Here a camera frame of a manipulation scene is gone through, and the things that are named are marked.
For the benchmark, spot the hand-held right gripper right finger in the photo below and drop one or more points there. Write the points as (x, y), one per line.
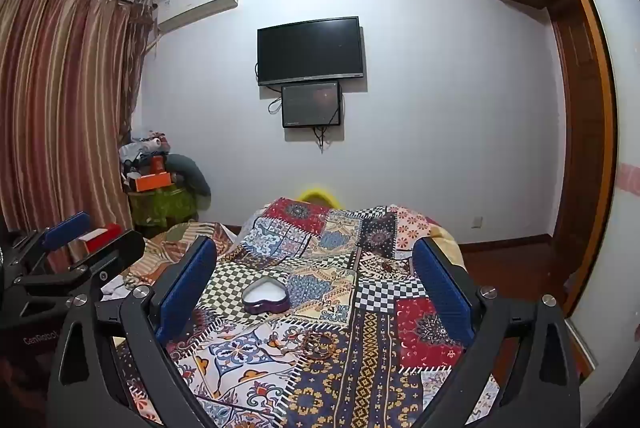
(442, 290)

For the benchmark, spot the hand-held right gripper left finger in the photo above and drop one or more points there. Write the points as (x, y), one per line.
(185, 290)

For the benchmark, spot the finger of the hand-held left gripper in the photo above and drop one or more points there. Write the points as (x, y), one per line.
(65, 226)
(112, 253)

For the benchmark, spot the purple heart-shaped tin box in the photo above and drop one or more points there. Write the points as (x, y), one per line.
(266, 295)

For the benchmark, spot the red and white box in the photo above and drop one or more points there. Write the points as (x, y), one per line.
(102, 238)

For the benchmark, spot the brown striped quilt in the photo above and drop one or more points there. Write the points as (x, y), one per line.
(170, 248)

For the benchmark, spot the green cloth covered stand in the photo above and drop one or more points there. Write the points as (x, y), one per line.
(160, 207)

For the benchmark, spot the orange box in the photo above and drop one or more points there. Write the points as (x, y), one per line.
(152, 182)

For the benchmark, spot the patchwork printed blanket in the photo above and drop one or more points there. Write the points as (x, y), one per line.
(350, 308)

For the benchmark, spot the small red box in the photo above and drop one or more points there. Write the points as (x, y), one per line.
(157, 164)

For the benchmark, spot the pile of household clutter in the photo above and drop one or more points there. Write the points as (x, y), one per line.
(145, 145)

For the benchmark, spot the dark green cushion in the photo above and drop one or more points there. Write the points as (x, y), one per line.
(192, 170)

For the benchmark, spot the striped brown curtain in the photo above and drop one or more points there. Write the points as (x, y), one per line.
(65, 107)

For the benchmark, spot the yellow plastic seat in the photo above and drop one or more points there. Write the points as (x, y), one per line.
(320, 195)

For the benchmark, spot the wooden door and cabinet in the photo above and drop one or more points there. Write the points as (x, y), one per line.
(585, 132)

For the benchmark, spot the white air conditioner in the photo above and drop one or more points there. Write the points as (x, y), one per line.
(195, 2)

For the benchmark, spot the white wall socket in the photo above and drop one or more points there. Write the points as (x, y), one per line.
(477, 222)

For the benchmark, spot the small black wall monitor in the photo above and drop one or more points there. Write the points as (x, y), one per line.
(311, 103)

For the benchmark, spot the black wall television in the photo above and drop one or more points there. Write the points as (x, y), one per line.
(310, 50)

